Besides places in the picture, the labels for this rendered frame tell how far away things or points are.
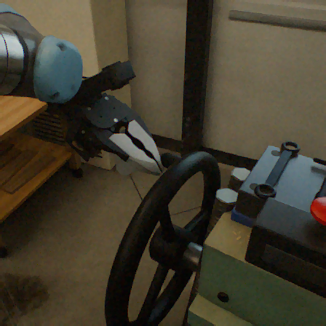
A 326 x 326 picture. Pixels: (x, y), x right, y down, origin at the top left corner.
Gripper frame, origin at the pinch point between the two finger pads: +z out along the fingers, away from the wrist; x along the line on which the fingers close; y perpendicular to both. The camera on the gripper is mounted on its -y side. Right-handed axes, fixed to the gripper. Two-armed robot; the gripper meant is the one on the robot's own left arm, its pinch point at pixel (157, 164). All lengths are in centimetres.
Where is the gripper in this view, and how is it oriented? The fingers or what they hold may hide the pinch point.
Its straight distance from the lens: 51.7
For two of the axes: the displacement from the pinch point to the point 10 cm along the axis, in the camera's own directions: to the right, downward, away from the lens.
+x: -5.3, 5.2, -6.7
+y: -4.4, 5.1, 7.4
